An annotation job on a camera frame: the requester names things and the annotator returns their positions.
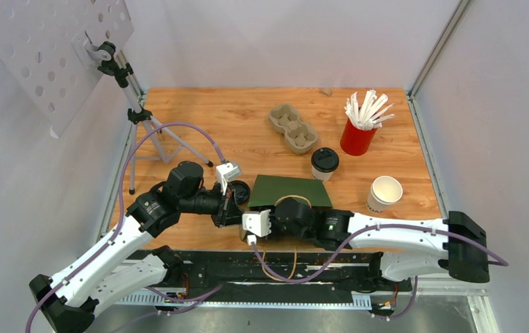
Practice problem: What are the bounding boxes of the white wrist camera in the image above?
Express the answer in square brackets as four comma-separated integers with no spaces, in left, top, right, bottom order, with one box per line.
[242,210,271,246]
[215,161,242,194]

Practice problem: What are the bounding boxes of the white perforated board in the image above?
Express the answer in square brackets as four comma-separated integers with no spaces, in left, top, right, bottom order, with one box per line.
[0,0,133,137]

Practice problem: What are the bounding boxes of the black coffee cup lid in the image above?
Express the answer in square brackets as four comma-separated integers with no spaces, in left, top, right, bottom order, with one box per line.
[310,147,339,173]

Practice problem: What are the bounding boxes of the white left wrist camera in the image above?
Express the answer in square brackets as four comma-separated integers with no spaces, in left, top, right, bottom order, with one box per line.
[215,161,242,194]

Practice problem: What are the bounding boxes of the white paper coffee cup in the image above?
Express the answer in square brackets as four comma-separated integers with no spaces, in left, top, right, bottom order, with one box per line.
[312,166,334,182]

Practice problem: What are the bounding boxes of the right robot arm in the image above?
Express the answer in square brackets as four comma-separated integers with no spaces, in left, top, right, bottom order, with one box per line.
[269,198,492,290]

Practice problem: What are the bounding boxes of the cardboard cup carrier stack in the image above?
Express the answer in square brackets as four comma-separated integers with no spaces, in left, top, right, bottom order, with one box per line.
[268,103,318,154]

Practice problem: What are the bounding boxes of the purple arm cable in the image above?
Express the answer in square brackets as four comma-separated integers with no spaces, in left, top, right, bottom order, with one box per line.
[25,121,226,333]
[251,224,509,284]

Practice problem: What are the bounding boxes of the white paper cup stack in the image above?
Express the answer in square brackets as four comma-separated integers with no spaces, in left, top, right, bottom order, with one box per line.
[367,176,403,213]

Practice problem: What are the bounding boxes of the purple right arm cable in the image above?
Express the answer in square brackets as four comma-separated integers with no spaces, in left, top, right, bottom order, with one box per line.
[251,224,509,284]

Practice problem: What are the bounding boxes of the white tripod stand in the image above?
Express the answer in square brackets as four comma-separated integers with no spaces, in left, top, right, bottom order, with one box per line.
[96,41,214,195]

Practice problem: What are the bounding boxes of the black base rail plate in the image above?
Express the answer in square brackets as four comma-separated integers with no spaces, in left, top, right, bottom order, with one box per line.
[152,250,412,304]

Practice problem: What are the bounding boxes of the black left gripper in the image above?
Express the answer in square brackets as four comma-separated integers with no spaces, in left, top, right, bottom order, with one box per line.
[180,180,244,228]

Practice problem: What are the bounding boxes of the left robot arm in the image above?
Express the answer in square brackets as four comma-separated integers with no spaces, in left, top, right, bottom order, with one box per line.
[29,161,242,332]

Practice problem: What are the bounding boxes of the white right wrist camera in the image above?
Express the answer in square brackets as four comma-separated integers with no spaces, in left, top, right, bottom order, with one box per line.
[242,210,271,246]

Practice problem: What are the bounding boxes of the wrapped white straws bundle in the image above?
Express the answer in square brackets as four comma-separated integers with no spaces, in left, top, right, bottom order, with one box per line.
[344,89,395,130]

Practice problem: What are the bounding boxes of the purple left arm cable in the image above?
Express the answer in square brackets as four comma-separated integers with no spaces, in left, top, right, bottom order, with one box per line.
[25,121,226,333]

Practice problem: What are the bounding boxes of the red cylindrical straw holder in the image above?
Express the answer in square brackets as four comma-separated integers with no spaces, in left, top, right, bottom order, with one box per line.
[339,119,378,156]

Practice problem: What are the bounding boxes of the green paper bag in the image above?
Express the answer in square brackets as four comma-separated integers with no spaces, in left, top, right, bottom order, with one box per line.
[247,175,333,284]

